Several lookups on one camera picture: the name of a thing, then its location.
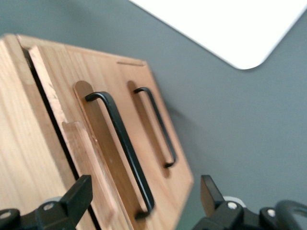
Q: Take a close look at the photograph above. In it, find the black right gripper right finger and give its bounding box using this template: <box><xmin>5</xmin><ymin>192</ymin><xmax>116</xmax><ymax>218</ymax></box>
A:
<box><xmin>194</xmin><ymin>174</ymin><xmax>261</xmax><ymax>230</ymax></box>

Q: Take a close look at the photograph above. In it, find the black metal drawer handle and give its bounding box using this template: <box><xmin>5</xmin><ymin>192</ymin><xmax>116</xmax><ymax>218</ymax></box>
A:
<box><xmin>84</xmin><ymin>91</ymin><xmax>155</xmax><ymax>220</ymax></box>

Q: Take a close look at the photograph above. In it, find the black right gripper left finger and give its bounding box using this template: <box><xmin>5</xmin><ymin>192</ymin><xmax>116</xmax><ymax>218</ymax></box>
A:
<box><xmin>35</xmin><ymin>174</ymin><xmax>93</xmax><ymax>230</ymax></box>

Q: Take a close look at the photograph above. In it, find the wooden two-drawer cabinet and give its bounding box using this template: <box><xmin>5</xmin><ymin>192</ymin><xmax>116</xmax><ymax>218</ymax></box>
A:
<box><xmin>0</xmin><ymin>33</ymin><xmax>98</xmax><ymax>230</ymax></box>

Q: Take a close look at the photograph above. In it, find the beige rectangular tray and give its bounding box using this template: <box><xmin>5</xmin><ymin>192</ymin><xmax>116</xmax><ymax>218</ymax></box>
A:
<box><xmin>129</xmin><ymin>0</ymin><xmax>307</xmax><ymax>71</ymax></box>

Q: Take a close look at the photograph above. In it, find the wooden drawer with short handle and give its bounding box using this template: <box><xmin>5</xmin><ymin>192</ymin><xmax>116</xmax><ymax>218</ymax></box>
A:
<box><xmin>116</xmin><ymin>59</ymin><xmax>195</xmax><ymax>228</ymax></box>

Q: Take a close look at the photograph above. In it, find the wooden drawer with long handle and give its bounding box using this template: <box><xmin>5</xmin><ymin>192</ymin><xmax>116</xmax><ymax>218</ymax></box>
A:
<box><xmin>18</xmin><ymin>34</ymin><xmax>179</xmax><ymax>230</ymax></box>

